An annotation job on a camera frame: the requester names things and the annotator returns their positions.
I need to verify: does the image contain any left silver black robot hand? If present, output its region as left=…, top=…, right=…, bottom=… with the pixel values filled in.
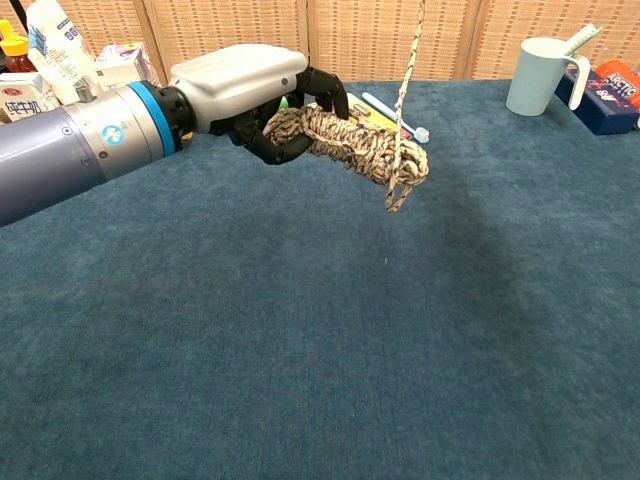
left=168, top=43, right=351, bottom=166

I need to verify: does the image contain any beige speckled braided rope bundle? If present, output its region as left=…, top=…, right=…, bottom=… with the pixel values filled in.
left=262, top=0, right=430, bottom=215

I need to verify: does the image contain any small white purple carton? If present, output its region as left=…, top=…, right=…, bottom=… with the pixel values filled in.
left=94, top=41, right=160, bottom=91

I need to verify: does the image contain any peeler on yellow card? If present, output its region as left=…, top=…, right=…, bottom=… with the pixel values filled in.
left=344, top=92, right=414, bottom=144

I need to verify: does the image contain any tall white plastic pouch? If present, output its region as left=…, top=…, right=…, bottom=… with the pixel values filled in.
left=25, top=0, right=101, bottom=107

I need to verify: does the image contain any light blue toothbrush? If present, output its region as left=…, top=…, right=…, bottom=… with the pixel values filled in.
left=361, top=91, right=431, bottom=145

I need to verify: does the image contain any white milk carton red print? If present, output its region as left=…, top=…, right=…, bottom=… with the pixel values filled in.
left=0, top=72, right=62, bottom=124

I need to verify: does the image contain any honey bottle with yellow cap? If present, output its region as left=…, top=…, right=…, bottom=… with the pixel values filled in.
left=0, top=18, right=36, bottom=74

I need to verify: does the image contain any woven bamboo folding screen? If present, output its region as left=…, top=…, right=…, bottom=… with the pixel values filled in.
left=0, top=0, right=640, bottom=89

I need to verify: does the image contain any blue table cloth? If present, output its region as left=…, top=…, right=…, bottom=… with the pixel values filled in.
left=0, top=79, right=640, bottom=480

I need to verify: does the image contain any green white toothbrush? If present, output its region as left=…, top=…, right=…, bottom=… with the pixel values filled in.
left=564, top=22, right=605, bottom=57

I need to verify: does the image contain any dark blue box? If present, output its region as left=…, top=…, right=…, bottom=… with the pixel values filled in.
left=553, top=67, right=640, bottom=136

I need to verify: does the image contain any orange arctic package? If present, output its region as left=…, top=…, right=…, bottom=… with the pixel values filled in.
left=594, top=59, right=640, bottom=110

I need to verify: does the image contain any pale blue mug white handle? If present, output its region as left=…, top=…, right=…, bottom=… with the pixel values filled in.
left=505, top=36, right=592, bottom=118

